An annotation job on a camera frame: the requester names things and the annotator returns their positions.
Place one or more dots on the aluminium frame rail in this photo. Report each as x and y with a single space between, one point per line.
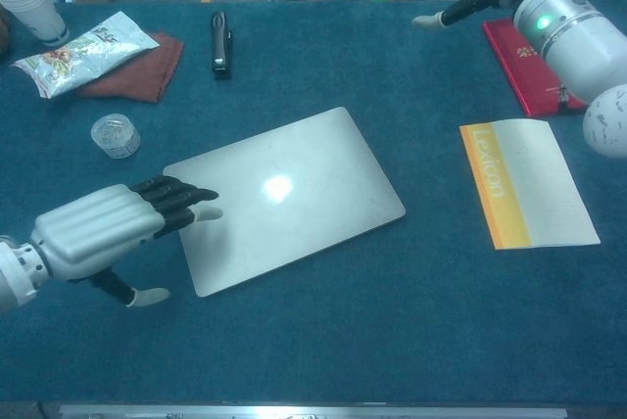
313 411

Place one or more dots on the white snack bag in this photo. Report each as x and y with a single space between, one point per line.
83 57

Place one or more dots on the black stapler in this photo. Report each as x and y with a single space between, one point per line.
220 42

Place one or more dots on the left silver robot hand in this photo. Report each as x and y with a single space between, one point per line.
88 233

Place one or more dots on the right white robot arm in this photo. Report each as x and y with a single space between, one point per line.
578 47

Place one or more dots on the blue felt table cover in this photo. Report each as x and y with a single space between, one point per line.
343 340

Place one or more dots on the clear jar of paper clips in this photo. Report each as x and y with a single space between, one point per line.
115 137

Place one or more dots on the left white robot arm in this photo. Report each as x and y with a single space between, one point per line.
14 282

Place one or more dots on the stack of white paper cups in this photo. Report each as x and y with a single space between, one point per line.
29 3

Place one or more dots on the brown folded cloth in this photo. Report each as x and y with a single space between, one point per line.
147 76

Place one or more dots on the silver laptop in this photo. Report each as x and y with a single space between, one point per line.
303 233

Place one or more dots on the yellow white Lexicon notebook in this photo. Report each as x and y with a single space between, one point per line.
539 184

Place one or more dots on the red certificate folder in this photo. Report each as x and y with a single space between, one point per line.
524 71

